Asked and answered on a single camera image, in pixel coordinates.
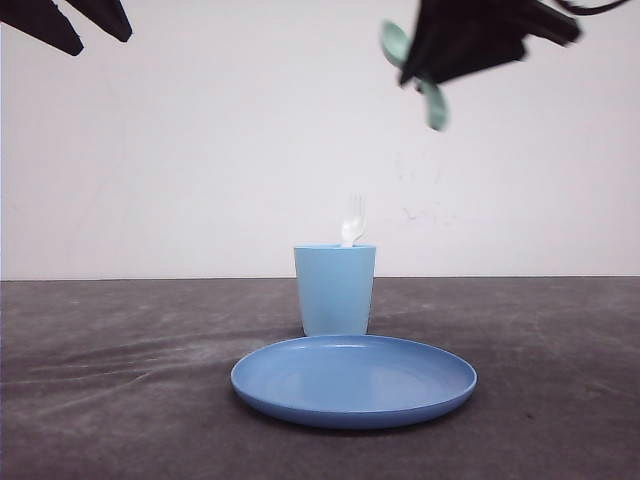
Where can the mint green plastic spoon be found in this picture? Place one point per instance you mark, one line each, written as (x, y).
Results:
(395, 46)

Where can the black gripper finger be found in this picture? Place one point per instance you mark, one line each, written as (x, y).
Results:
(446, 22)
(43, 21)
(108, 15)
(442, 63)

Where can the blue plastic plate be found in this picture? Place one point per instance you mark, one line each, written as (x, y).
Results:
(358, 382)

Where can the white plastic fork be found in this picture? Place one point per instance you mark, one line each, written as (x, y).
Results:
(354, 223)

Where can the light blue plastic cup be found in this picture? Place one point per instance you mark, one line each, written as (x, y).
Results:
(334, 286)

